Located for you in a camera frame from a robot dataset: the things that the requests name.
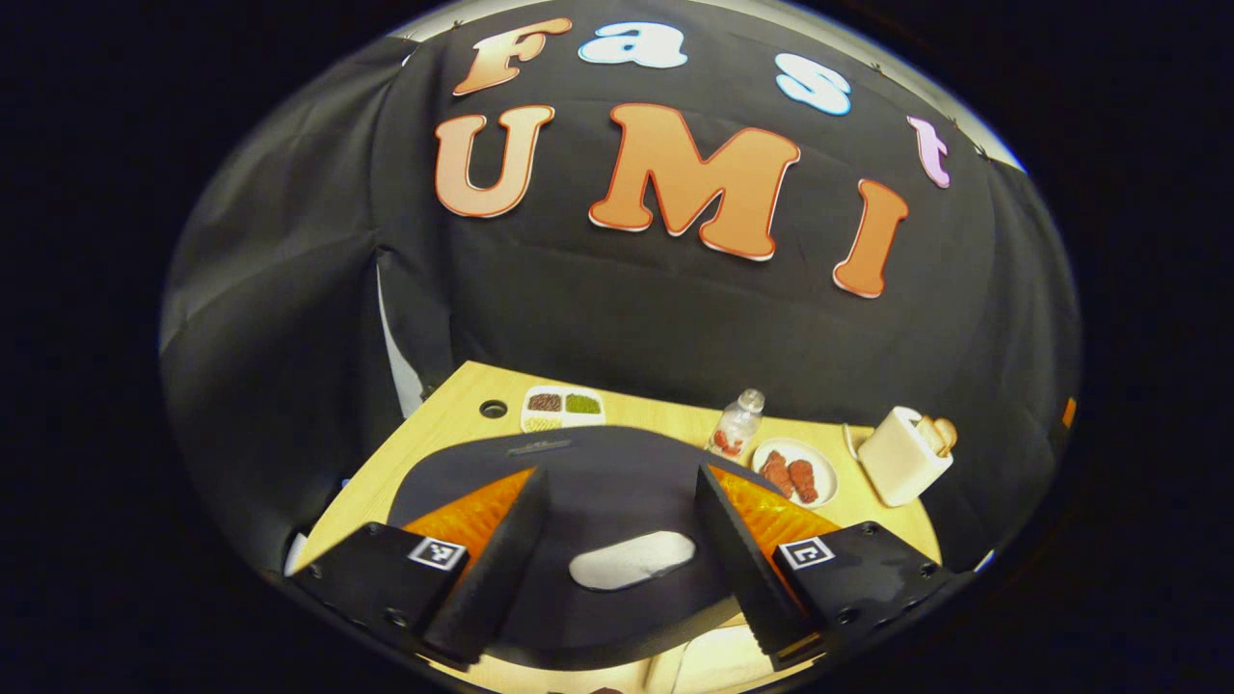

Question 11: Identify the clear drink bottle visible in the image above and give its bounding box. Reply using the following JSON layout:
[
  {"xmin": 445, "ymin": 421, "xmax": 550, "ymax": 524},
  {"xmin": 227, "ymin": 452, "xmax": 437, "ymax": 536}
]
[{"xmin": 707, "ymin": 388, "xmax": 766, "ymax": 459}]

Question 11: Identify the white toaster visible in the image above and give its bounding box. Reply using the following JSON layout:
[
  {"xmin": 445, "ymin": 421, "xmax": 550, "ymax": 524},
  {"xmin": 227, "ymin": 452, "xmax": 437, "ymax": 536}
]
[{"xmin": 856, "ymin": 406, "xmax": 955, "ymax": 508}]

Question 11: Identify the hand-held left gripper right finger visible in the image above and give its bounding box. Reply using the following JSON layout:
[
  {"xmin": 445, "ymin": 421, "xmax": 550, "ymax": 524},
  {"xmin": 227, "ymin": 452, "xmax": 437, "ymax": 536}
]
[{"xmin": 694, "ymin": 465, "xmax": 955, "ymax": 673}]

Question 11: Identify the black rice cooker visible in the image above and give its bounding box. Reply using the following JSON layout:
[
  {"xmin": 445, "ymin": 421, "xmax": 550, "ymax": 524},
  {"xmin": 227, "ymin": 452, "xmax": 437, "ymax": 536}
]
[{"xmin": 386, "ymin": 426, "xmax": 801, "ymax": 673}]

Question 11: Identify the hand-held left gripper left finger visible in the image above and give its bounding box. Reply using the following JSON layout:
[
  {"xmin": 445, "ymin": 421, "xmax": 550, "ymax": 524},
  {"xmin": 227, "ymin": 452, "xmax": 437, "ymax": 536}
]
[{"xmin": 289, "ymin": 466, "xmax": 550, "ymax": 673}]

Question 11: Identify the white divided grain dish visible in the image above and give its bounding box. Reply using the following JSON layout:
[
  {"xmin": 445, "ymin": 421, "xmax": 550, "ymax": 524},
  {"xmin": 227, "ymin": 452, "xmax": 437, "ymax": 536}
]
[{"xmin": 521, "ymin": 386, "xmax": 606, "ymax": 433}]

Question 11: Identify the white round plate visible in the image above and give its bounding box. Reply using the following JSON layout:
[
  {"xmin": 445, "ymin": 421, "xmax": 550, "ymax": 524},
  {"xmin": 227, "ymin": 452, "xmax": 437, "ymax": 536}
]
[{"xmin": 750, "ymin": 439, "xmax": 839, "ymax": 509}]

